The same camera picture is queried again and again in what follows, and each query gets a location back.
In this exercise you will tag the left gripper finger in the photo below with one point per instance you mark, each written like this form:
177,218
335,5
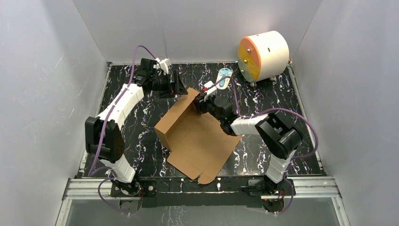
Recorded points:
170,93
177,86

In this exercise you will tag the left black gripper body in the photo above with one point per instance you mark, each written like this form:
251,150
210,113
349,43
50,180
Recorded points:
170,84

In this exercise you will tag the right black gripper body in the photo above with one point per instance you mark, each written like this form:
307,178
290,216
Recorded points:
211,102

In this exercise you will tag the brown cardboard box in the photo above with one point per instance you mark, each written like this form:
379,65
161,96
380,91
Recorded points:
199,147

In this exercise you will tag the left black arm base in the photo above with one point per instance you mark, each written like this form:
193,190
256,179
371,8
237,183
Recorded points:
134,192

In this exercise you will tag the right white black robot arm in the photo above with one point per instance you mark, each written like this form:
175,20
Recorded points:
281,137

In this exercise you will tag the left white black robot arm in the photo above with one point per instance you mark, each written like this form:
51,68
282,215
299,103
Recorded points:
103,135

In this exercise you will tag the light blue packaged tool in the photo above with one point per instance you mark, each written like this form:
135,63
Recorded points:
223,78

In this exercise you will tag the white cylindrical drum orange face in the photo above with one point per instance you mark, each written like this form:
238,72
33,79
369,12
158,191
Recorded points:
262,56

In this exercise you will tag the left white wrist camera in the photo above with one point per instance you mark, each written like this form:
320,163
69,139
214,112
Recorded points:
163,64

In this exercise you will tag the aluminium frame rail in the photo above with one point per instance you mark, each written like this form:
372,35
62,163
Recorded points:
183,191

